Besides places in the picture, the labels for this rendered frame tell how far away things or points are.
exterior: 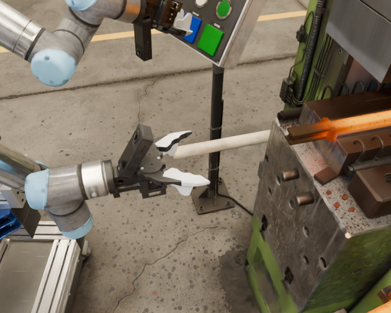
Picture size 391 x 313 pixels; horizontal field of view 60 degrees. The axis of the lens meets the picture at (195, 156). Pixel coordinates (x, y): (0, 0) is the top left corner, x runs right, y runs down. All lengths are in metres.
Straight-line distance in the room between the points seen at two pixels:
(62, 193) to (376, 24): 0.64
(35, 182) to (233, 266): 1.16
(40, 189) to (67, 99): 1.98
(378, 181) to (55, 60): 0.68
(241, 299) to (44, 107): 1.83
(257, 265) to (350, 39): 1.04
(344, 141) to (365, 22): 0.26
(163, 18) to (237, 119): 1.53
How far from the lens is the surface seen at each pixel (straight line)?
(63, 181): 0.71
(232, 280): 1.66
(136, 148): 0.65
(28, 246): 1.65
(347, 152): 0.81
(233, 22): 1.06
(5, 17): 0.76
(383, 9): 0.69
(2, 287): 1.60
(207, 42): 1.09
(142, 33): 0.90
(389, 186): 0.79
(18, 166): 0.80
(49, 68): 0.73
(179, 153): 1.23
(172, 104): 2.47
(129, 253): 1.74
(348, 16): 0.76
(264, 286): 1.50
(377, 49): 0.70
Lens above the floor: 1.52
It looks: 47 degrees down
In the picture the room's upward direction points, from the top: straight up
